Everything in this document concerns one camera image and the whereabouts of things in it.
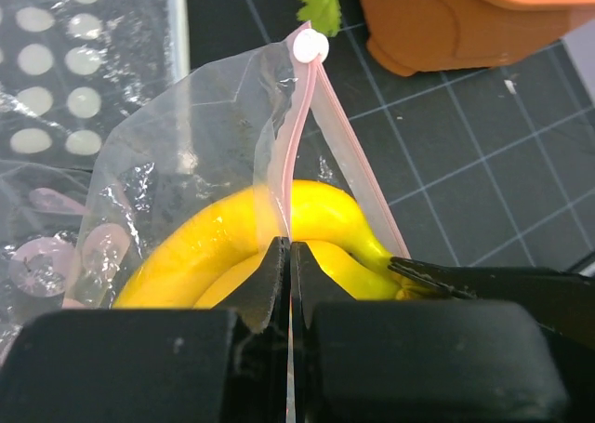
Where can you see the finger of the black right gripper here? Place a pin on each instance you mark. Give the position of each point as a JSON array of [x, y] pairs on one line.
[[560, 300]]

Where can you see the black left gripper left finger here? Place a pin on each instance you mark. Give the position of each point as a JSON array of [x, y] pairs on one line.
[[227, 364]]

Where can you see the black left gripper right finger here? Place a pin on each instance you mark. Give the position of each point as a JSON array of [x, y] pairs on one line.
[[437, 360]]

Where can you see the yellow banana bunch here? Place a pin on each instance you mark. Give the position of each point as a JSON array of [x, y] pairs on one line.
[[217, 249]]

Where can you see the pink-zipper zip bag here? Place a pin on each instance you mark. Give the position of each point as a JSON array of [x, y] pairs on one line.
[[71, 239]]

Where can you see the white-dotted zip bag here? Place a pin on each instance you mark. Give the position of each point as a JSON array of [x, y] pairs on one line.
[[73, 70]]

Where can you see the black grid cutting mat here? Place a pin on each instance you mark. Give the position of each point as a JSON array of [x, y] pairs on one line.
[[489, 167]]

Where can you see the orange plastic basket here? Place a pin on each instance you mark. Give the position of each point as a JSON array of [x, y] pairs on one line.
[[419, 36]]

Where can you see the green celery stalks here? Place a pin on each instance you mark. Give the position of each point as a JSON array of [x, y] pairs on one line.
[[323, 15]]

